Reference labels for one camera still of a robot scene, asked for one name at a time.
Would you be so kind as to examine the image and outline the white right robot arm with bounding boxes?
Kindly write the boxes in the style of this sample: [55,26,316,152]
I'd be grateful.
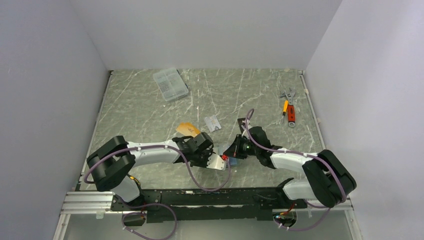
[223,126,357,208]

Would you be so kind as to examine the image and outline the clear plastic organizer box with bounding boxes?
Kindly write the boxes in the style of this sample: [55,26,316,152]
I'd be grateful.
[152,68,189,102]

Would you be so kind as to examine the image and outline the red adjustable wrench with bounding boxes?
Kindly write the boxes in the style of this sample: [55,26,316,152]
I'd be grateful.
[280,87,296,128]

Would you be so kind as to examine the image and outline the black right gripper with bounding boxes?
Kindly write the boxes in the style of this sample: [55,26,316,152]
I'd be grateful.
[224,134,260,160]

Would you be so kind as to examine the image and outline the green card holder wallet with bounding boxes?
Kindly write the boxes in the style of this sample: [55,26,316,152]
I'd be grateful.
[216,143,239,167]

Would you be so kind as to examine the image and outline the aluminium frame rail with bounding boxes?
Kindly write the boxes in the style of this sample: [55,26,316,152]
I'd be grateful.
[53,191,114,240]

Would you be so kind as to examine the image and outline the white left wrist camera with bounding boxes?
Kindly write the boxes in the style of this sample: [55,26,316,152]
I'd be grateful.
[206,153,227,171]

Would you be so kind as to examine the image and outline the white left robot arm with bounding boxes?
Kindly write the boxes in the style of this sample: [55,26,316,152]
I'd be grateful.
[84,132,227,210]

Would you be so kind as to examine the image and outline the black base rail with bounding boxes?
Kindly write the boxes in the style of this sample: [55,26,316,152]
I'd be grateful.
[110,187,307,223]

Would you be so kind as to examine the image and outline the yellow black screwdriver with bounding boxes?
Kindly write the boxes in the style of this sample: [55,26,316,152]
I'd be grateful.
[129,175,140,186]

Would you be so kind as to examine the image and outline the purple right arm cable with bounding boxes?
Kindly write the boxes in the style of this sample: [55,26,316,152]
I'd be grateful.
[240,108,348,232]

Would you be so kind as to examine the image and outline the orange small screwdriver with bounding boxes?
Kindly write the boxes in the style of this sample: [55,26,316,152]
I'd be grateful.
[282,100,289,117]

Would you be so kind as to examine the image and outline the black credit card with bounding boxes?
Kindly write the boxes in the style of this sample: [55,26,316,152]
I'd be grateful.
[237,118,249,133]

